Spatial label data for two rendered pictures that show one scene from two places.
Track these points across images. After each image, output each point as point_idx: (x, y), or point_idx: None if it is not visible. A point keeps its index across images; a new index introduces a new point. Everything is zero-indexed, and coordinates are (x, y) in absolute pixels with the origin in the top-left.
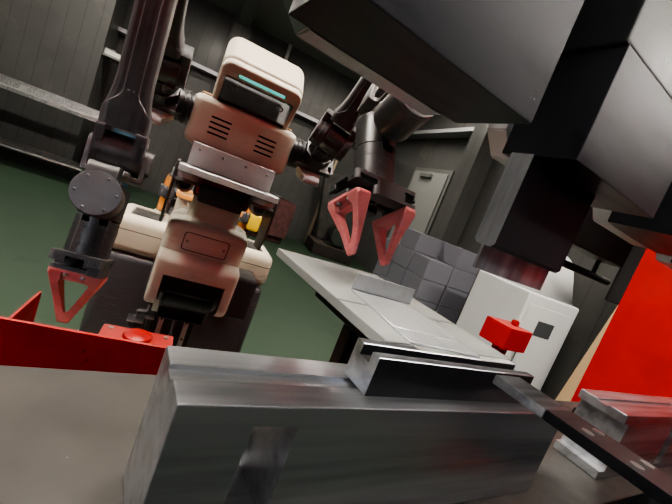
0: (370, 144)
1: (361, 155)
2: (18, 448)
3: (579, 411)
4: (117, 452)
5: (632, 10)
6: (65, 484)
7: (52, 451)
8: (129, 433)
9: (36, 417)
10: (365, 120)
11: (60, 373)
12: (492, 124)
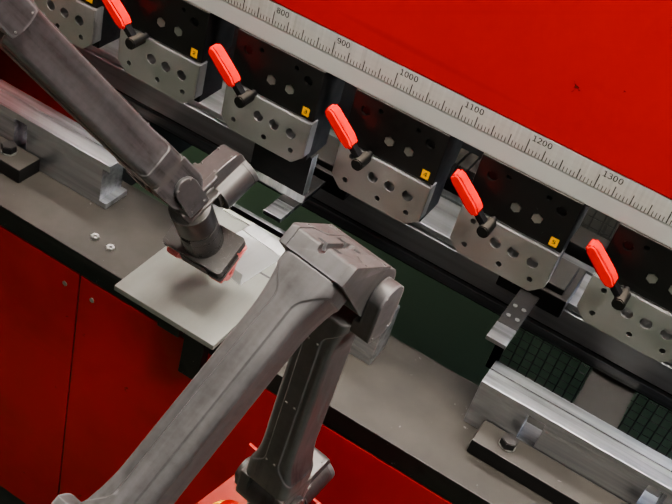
0: (217, 221)
1: (217, 234)
2: (393, 392)
3: (103, 177)
4: (365, 373)
5: (341, 92)
6: (387, 373)
7: (384, 385)
8: (356, 377)
9: (382, 402)
10: (211, 214)
11: (361, 420)
12: (305, 154)
